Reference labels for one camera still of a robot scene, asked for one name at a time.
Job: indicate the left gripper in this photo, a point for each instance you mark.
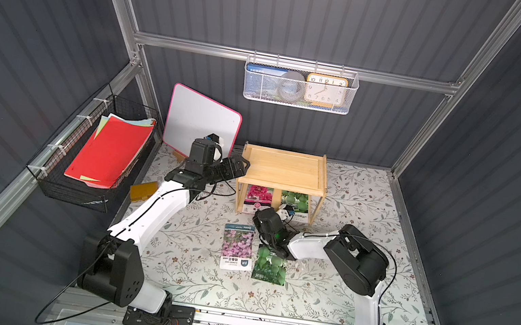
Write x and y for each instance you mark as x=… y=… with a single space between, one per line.
x=234 y=165

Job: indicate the pink flower seed bag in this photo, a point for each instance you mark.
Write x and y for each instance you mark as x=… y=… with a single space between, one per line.
x=257 y=198

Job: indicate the wooden two-tier shelf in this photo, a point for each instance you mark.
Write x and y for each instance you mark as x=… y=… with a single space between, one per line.
x=284 y=170

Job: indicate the purple flower seed bag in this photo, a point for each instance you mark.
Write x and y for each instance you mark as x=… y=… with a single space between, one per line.
x=237 y=247

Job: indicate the green gourd seed bag bottom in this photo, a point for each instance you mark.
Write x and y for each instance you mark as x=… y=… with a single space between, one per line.
x=296 y=203

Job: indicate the green gourd seed bag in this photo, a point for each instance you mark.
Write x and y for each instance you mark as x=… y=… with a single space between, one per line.
x=269 y=267
x=296 y=203

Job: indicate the green gourd seed bag top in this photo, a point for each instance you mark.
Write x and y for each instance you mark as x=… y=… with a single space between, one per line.
x=269 y=267

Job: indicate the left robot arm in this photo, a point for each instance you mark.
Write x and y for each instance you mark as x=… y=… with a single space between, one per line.
x=111 y=262

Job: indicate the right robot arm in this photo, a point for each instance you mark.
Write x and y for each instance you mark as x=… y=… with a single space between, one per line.
x=360 y=263

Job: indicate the wooden whiteboard easel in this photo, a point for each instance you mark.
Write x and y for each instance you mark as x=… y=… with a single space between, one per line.
x=180 y=158

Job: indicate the pink framed whiteboard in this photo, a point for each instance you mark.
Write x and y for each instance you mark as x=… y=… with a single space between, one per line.
x=192 y=115

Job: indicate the yellow sponge block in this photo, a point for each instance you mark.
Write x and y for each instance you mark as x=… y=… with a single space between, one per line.
x=143 y=191

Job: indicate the grey tape roll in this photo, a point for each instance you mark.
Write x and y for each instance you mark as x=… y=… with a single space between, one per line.
x=292 y=87

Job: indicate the blue box in basket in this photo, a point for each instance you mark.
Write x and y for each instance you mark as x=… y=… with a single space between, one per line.
x=262 y=82

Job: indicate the red paper folder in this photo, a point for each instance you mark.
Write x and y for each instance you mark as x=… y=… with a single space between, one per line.
x=110 y=151

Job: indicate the yellow square clock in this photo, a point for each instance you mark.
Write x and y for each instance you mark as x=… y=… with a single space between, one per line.
x=326 y=91

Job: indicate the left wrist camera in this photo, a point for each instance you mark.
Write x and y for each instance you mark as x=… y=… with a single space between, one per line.
x=215 y=139

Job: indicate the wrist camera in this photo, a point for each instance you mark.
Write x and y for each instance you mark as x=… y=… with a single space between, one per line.
x=286 y=212
x=215 y=139

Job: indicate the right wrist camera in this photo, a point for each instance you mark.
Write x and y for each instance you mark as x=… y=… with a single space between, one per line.
x=286 y=212

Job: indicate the white wire wall basket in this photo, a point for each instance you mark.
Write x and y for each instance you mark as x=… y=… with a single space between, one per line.
x=304 y=69

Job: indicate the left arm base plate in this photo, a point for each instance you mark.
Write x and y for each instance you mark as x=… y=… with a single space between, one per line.
x=172 y=315

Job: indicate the black wire side basket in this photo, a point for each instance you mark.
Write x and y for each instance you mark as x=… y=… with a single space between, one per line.
x=48 y=171

